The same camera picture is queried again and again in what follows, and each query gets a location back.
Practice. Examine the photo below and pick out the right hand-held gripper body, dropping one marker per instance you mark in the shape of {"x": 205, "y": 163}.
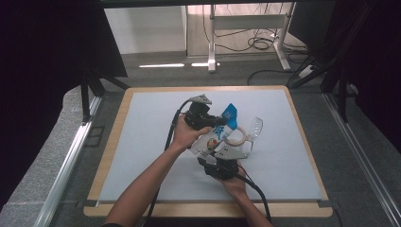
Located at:
{"x": 222, "y": 164}

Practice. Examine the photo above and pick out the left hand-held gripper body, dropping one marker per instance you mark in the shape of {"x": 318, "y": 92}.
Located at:
{"x": 198, "y": 115}

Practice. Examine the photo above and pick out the white printed stand-up pouch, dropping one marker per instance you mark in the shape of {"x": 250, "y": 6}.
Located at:
{"x": 220, "y": 130}

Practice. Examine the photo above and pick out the clear plastic cup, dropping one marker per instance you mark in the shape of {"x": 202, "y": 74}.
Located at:
{"x": 230, "y": 142}

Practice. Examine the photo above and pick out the person's left hand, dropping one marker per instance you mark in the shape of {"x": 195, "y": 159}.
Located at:
{"x": 186, "y": 134}

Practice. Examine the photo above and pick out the person's right hand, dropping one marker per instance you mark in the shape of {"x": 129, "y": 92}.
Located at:
{"x": 235, "y": 186}

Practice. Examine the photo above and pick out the white table mat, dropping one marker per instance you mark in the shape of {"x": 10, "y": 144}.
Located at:
{"x": 283, "y": 164}

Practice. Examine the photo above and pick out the white power strip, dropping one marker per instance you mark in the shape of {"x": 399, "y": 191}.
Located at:
{"x": 305, "y": 72}

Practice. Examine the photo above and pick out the black metal stand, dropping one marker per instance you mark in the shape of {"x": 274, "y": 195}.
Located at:
{"x": 90, "y": 88}
{"x": 334, "y": 63}

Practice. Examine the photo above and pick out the dark curtain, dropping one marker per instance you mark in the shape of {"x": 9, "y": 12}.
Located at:
{"x": 378, "y": 63}
{"x": 41, "y": 63}

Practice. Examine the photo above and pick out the white desk frame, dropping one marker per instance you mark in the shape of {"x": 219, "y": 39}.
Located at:
{"x": 249, "y": 22}

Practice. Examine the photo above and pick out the aluminium rail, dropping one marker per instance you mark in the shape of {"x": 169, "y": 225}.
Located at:
{"x": 63, "y": 176}
{"x": 365, "y": 164}

